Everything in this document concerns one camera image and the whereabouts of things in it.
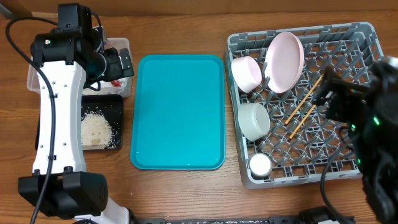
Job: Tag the teal serving tray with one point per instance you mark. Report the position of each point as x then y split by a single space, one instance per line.
179 113

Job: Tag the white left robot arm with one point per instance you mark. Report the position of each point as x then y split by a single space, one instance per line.
68 59

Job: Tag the clear plastic bin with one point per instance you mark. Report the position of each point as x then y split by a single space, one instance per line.
118 43

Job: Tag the grey bowl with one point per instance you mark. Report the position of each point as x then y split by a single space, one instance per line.
253 120

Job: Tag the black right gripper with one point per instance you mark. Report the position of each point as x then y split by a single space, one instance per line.
349 102

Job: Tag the grey dishwasher rack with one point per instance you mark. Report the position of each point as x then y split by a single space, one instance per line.
350 49

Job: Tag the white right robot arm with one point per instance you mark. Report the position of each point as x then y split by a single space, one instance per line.
370 117

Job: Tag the black tray bin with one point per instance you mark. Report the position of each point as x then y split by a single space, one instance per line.
111 106

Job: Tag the tissue with red wrapper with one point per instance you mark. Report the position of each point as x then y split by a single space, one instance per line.
116 83

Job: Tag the wooden chopstick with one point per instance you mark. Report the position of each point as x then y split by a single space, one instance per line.
303 100
301 123

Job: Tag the rice pile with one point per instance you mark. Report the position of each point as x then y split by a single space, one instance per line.
97 133

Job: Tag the white cup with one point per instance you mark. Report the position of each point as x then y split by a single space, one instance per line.
260 165

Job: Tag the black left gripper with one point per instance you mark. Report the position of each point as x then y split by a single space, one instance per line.
116 70

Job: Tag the large pink plate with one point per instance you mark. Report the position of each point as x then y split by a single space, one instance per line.
284 62

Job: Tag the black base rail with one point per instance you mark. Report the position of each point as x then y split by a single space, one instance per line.
317 215

